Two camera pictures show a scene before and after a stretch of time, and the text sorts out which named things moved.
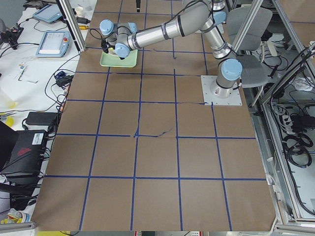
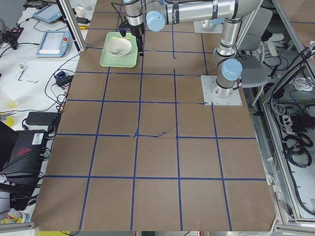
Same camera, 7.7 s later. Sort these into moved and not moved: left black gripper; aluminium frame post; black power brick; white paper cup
Moved: left black gripper
Not moved: black power brick; aluminium frame post; white paper cup
